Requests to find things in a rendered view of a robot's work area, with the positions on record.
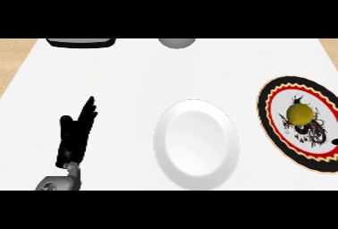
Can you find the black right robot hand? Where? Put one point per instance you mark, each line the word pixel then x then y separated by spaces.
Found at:
pixel 335 141

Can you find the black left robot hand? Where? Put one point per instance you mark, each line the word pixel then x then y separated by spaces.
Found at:
pixel 74 134

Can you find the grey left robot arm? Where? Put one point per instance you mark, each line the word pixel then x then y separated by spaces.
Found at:
pixel 65 180

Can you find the yellow lemon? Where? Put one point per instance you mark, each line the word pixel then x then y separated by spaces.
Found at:
pixel 300 114

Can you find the black red patterned plate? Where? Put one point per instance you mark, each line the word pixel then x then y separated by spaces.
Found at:
pixel 281 119

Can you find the plain white plate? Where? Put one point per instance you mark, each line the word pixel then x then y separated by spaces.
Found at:
pixel 196 144

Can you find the grey round object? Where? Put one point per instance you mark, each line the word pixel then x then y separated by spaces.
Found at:
pixel 176 42

